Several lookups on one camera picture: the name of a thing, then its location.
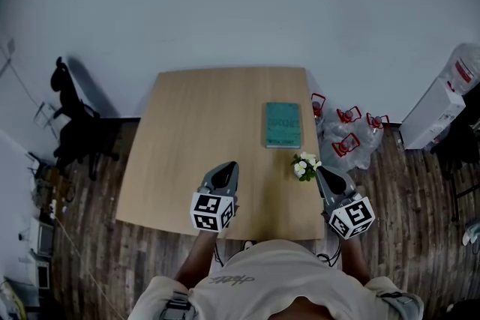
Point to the person's beige t-shirt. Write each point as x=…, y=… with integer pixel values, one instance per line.
x=270, y=266

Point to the person's light shoe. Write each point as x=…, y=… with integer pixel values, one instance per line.
x=248, y=245

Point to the black swivel chair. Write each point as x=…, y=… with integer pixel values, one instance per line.
x=457, y=146

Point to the person's right forearm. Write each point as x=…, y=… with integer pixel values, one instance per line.
x=354, y=262

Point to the small white box appliance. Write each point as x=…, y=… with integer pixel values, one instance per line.
x=43, y=275

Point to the teal book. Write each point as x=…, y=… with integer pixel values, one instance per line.
x=283, y=125

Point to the white power strip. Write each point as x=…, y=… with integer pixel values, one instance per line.
x=53, y=209

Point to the person's left forearm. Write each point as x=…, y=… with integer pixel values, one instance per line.
x=197, y=258

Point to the white water dispenser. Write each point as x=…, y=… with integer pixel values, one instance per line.
x=431, y=116

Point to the small wooden side table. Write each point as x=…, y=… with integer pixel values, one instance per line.
x=56, y=180

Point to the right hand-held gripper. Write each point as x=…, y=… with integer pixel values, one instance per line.
x=352, y=219

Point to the black office chair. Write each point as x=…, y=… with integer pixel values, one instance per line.
x=78, y=131

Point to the large white box appliance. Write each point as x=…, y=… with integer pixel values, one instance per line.
x=43, y=238

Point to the clear acrylic wall holder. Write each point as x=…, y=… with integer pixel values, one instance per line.
x=47, y=114

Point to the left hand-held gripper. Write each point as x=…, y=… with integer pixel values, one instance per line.
x=210, y=211

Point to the large clear dispenser bottle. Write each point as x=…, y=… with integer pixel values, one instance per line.
x=465, y=63

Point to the small white flower pot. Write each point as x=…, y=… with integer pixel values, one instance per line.
x=305, y=165

